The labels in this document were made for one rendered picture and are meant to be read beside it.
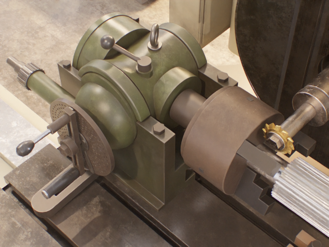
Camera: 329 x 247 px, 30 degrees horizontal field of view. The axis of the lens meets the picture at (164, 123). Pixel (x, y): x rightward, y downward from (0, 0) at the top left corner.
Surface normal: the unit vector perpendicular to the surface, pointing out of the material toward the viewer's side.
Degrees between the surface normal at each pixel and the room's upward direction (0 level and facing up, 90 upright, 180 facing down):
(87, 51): 47
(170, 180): 90
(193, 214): 0
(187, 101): 19
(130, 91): 35
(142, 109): 60
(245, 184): 65
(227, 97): 5
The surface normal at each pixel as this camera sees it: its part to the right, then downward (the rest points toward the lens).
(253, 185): -0.62, 0.23
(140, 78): 0.58, -0.55
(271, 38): -0.69, 0.55
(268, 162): -0.39, -0.21
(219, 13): 0.72, 0.53
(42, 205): -0.04, -0.61
